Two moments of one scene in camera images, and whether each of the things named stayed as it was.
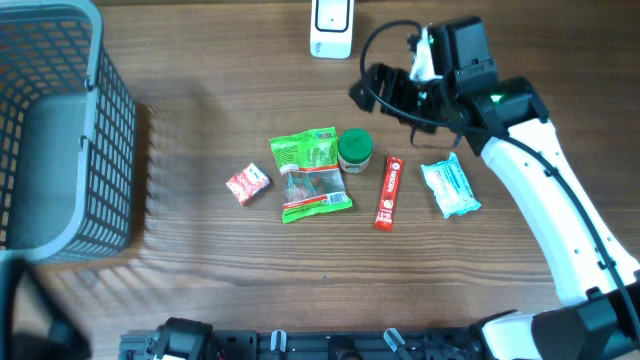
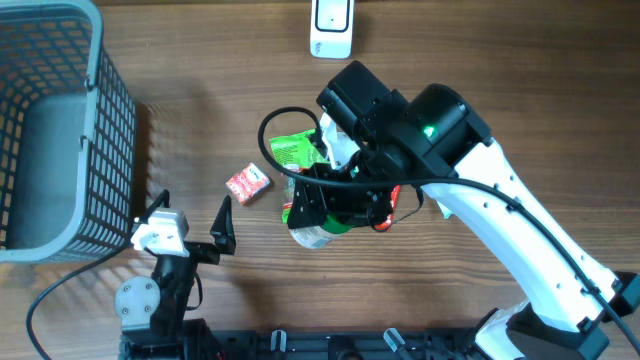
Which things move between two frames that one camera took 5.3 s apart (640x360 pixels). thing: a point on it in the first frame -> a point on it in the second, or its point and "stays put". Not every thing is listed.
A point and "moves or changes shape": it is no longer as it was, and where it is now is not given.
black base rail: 326,344 stays put
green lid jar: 354,150 moves or changes shape
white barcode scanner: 331,24 stays put
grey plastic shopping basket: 68,144 stays put
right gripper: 399,80 -> 323,199
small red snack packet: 248,183 stays put
